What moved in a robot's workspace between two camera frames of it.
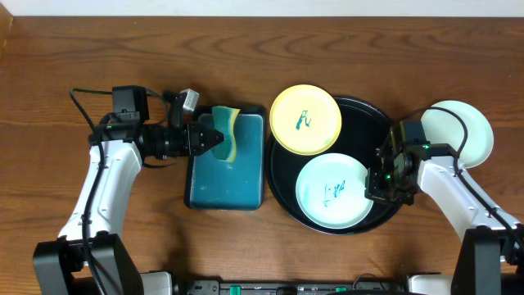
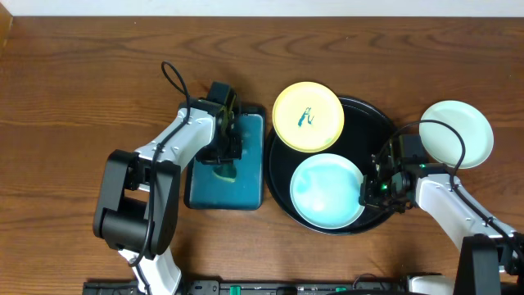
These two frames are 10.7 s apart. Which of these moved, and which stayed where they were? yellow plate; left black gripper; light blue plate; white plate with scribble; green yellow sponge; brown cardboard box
Moved: green yellow sponge; left black gripper
Stayed: yellow plate; white plate with scribble; brown cardboard box; light blue plate
